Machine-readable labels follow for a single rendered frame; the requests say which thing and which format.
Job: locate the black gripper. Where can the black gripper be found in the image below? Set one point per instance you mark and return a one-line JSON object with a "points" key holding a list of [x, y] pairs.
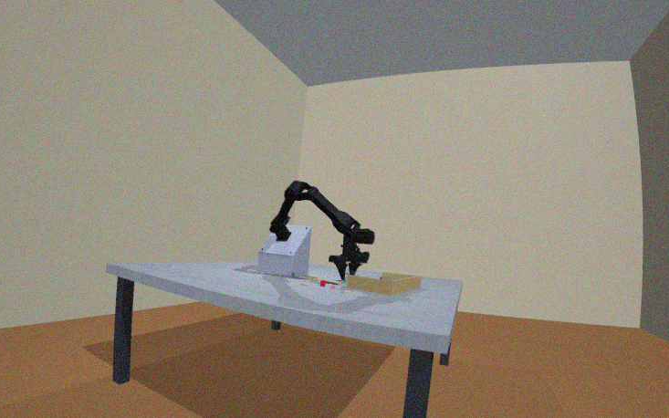
{"points": [[340, 261]]}

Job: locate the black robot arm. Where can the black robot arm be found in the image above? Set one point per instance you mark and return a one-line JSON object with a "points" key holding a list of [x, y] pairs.
{"points": [[341, 220]]}

